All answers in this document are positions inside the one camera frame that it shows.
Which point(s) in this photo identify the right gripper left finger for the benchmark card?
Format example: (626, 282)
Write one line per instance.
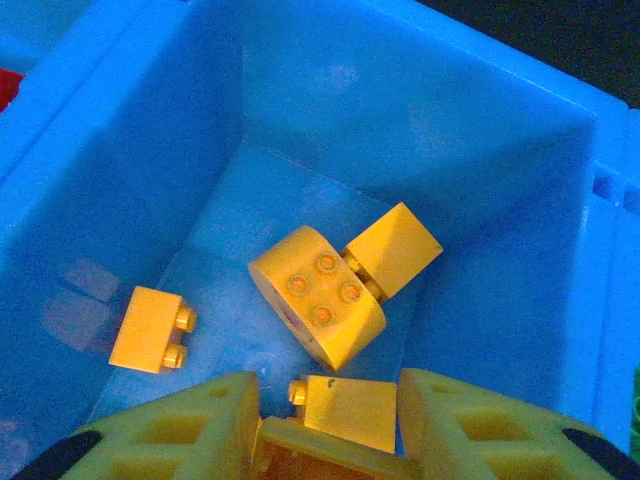
(175, 430)

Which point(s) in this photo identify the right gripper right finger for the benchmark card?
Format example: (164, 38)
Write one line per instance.
(490, 430)

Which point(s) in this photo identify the small yellow lego brick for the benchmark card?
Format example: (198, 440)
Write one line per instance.
(395, 250)
(350, 412)
(150, 330)

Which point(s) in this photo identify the yellow oval lego piece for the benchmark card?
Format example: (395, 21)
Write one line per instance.
(320, 295)

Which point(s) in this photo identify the green lego brick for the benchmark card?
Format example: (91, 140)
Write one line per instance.
(636, 400)

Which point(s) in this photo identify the blue three-compartment bin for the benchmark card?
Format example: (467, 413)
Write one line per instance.
(350, 125)

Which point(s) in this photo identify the red lego brick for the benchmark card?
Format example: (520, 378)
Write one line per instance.
(9, 90)

